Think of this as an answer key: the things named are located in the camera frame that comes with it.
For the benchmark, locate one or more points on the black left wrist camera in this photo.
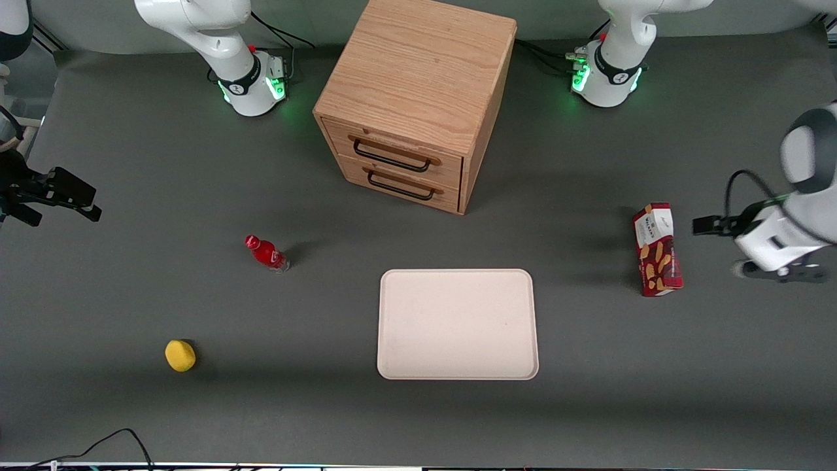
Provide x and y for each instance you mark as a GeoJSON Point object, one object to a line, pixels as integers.
{"type": "Point", "coordinates": [713, 226]}

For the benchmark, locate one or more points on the plain wooden drawer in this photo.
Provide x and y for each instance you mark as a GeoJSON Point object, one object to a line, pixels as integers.
{"type": "Point", "coordinates": [399, 199]}

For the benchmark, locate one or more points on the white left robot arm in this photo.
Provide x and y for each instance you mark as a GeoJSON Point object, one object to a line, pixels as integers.
{"type": "Point", "coordinates": [614, 72]}

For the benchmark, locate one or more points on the red soda bottle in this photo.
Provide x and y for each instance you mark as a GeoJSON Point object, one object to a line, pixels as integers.
{"type": "Point", "coordinates": [267, 254]}

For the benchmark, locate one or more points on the beige rectangular tray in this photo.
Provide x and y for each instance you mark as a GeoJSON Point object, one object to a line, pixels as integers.
{"type": "Point", "coordinates": [458, 324]}

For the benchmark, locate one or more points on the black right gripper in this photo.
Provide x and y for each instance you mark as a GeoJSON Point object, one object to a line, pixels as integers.
{"type": "Point", "coordinates": [14, 182]}

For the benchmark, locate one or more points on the yellow lemon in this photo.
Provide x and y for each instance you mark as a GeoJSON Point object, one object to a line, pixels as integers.
{"type": "Point", "coordinates": [180, 356]}

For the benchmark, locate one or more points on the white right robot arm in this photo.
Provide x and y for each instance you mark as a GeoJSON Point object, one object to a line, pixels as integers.
{"type": "Point", "coordinates": [225, 39]}

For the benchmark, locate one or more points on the red cookie box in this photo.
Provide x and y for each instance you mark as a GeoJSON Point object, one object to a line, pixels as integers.
{"type": "Point", "coordinates": [658, 255]}

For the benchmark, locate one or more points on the wooden drawer cabinet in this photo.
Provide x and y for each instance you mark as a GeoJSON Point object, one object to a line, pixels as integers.
{"type": "Point", "coordinates": [418, 65]}

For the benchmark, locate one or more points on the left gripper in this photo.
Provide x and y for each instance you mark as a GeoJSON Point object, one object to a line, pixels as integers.
{"type": "Point", "coordinates": [727, 224]}

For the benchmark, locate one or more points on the wooden drawer with notch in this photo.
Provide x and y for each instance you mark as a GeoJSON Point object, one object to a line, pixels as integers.
{"type": "Point", "coordinates": [451, 171]}

